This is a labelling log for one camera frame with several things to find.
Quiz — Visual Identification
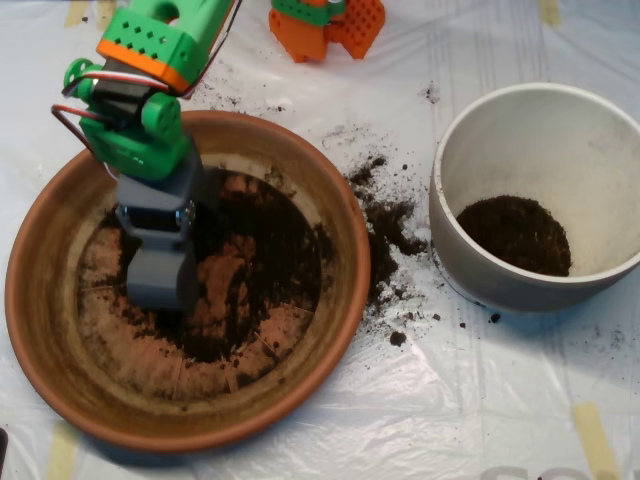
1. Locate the white ceramic pot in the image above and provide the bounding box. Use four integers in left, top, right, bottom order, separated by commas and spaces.
428, 82, 640, 314

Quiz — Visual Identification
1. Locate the spilled soil pile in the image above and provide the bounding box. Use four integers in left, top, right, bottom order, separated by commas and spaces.
347, 154, 429, 306

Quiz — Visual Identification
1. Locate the clear plastic cover sheet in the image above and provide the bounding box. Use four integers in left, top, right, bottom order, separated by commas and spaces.
0, 0, 640, 480

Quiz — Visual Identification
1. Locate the terracotta plant saucer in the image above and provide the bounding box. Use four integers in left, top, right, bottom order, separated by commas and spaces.
4, 110, 372, 454

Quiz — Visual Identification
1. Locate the dark soil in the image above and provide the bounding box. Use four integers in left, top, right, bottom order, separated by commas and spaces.
92, 172, 336, 366
455, 195, 573, 278

